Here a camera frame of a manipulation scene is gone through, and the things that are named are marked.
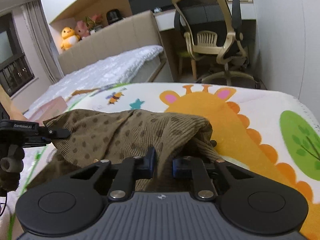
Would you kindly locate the pink plush toy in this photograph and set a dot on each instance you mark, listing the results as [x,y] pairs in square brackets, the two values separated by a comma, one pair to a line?
[82,30]

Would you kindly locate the beige padded headboard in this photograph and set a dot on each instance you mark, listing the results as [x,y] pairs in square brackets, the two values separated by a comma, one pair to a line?
[112,40]

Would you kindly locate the wooden wall shelf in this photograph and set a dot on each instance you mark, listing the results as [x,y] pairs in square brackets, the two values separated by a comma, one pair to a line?
[87,0]

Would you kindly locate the pink gift box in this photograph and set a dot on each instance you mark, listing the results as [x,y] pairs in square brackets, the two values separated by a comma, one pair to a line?
[53,106]

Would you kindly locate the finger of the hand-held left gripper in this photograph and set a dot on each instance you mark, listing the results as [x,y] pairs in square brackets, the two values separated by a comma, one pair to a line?
[37,143]
[58,133]

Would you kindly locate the window with dark railing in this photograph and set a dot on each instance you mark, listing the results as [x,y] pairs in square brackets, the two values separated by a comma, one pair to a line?
[12,62]

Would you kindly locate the green stool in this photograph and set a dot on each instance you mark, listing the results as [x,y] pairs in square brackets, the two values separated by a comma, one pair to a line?
[186,54]

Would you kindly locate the potted plant with pink leaves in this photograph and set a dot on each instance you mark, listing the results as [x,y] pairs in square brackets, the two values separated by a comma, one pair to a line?
[94,21]

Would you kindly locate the grey curtain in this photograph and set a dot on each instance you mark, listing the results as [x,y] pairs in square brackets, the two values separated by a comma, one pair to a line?
[40,42]

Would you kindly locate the yellow duck plush toy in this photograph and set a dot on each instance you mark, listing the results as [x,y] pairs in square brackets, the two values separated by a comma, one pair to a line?
[68,38]

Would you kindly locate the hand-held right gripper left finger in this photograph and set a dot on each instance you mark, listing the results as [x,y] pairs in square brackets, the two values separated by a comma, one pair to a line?
[150,163]

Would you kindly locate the light wooden board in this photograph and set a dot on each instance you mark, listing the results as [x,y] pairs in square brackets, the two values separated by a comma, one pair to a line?
[11,105]

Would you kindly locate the cartoon animal printed mat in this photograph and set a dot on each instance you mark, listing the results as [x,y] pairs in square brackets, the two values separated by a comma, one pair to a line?
[250,120]

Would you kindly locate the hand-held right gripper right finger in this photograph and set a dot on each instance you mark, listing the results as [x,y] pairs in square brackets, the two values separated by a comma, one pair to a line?
[179,168]

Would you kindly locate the beige mesh office chair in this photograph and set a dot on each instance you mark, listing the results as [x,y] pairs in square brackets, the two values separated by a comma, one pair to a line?
[212,37]

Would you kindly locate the white desk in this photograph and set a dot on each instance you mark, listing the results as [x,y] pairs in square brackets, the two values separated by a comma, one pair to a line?
[165,20]

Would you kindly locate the white quilted mattress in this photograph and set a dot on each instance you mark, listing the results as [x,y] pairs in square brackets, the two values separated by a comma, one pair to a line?
[107,70]

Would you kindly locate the white wardrobe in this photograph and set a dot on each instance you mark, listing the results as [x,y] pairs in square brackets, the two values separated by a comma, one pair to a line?
[282,42]

